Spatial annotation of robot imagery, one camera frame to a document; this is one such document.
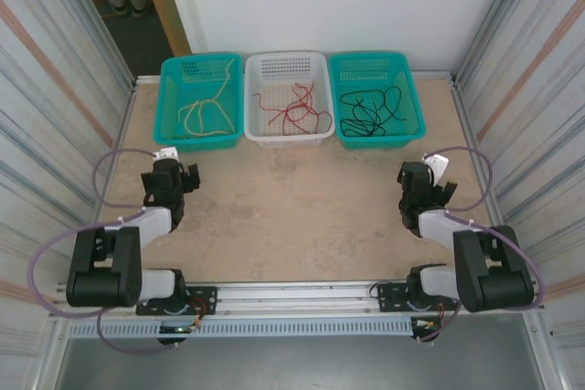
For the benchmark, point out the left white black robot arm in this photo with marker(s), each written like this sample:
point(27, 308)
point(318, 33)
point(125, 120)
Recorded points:
point(105, 271)

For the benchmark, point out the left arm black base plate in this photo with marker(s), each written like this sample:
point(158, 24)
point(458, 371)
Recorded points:
point(205, 298)

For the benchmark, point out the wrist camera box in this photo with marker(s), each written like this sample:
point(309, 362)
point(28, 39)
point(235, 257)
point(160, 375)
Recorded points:
point(438, 165)
point(165, 153)

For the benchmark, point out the aluminium mounting rail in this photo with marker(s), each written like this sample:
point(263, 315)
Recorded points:
point(297, 291)

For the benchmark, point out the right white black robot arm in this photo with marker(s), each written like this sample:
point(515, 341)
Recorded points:
point(493, 271)

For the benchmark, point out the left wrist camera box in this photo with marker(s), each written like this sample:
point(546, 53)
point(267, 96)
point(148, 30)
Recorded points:
point(165, 153)

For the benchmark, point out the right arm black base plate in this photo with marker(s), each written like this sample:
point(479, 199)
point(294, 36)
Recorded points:
point(388, 294)

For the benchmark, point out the white plastic basket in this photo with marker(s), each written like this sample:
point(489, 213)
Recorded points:
point(288, 68)

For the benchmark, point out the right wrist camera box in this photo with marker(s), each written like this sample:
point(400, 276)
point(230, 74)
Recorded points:
point(438, 165)

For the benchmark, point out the teal plastic basket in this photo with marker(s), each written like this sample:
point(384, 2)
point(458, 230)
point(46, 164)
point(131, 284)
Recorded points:
point(201, 70)
point(375, 70)

